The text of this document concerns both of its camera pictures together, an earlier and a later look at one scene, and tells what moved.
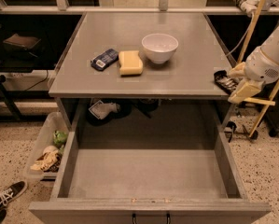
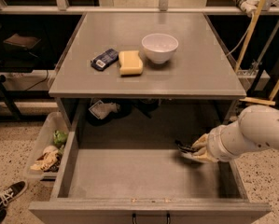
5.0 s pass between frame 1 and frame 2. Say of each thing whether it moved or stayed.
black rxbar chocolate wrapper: moved
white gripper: moved
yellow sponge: stayed
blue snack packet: stayed
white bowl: stayed
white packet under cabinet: stayed
